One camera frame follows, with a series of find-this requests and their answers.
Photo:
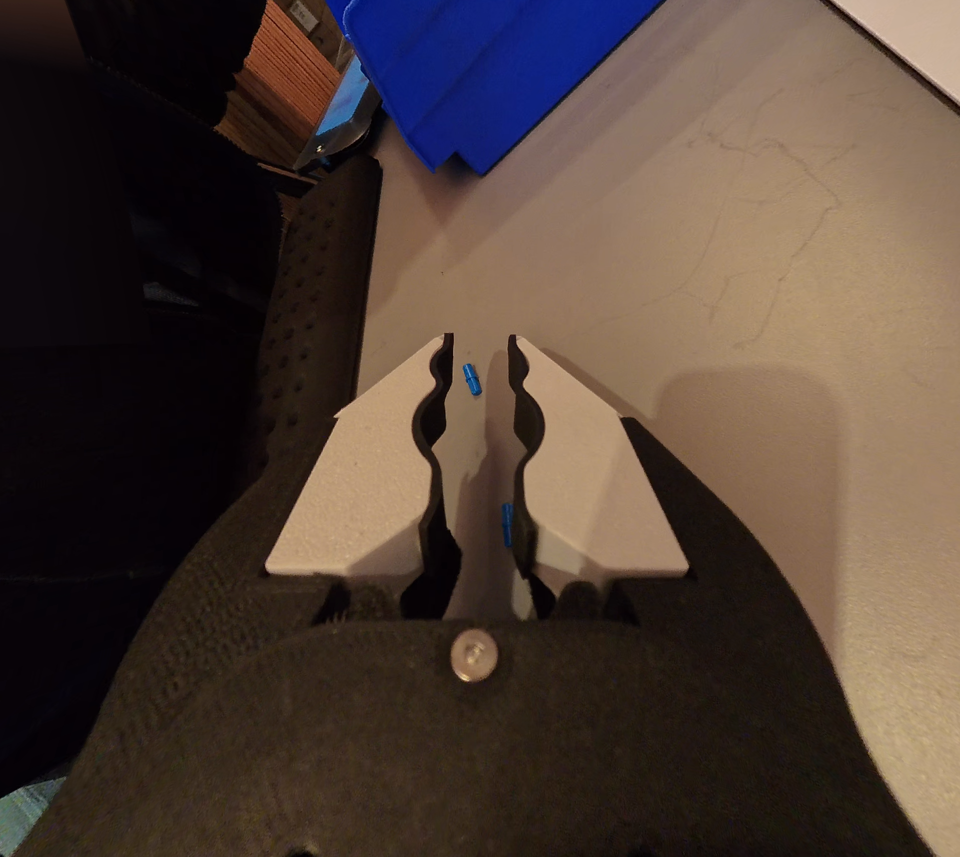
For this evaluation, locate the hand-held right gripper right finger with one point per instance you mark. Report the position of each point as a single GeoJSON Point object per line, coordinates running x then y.
{"type": "Point", "coordinates": [598, 497]}

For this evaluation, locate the black perforated board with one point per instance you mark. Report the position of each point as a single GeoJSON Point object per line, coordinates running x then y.
{"type": "Point", "coordinates": [322, 317]}

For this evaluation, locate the metal clamp plate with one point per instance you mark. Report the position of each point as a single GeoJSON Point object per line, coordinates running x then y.
{"type": "Point", "coordinates": [341, 122]}

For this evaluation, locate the blue tagged parts bin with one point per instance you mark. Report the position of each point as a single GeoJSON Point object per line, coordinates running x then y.
{"type": "Point", "coordinates": [510, 32]}

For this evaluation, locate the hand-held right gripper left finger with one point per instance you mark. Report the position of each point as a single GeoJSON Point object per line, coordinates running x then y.
{"type": "Point", "coordinates": [360, 497]}

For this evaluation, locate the wooden slatted panel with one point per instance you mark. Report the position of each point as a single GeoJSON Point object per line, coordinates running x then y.
{"type": "Point", "coordinates": [285, 84]}

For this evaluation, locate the blue connector pin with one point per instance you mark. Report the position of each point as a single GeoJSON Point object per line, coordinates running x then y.
{"type": "Point", "coordinates": [472, 379]}
{"type": "Point", "coordinates": [507, 525]}

